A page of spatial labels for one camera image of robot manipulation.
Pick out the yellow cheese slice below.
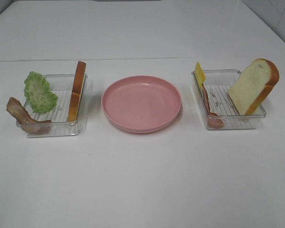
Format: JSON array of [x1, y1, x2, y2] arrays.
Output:
[[194, 62, 206, 91]]

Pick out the red bacon strip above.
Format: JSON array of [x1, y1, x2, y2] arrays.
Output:
[[202, 84, 224, 129]]

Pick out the white bread slice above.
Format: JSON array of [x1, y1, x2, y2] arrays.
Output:
[[67, 61, 86, 122]]

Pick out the green lettuce leaf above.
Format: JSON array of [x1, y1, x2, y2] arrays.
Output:
[[24, 71, 58, 113]]

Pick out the brown bacon strip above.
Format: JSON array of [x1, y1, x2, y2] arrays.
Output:
[[6, 97, 52, 135]]

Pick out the pink round plate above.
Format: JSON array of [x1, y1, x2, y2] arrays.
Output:
[[101, 76, 182, 133]]

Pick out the right clear plastic tray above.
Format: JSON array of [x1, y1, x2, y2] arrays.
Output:
[[191, 69, 266, 130]]

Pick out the clear plastic tray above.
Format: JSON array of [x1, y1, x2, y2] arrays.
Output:
[[191, 69, 266, 130], [16, 74, 91, 138]]

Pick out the left clear plastic tray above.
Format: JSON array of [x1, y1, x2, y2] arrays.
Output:
[[16, 74, 91, 138]]

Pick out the thick bread slice right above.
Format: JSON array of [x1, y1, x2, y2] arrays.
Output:
[[228, 58, 279, 115]]

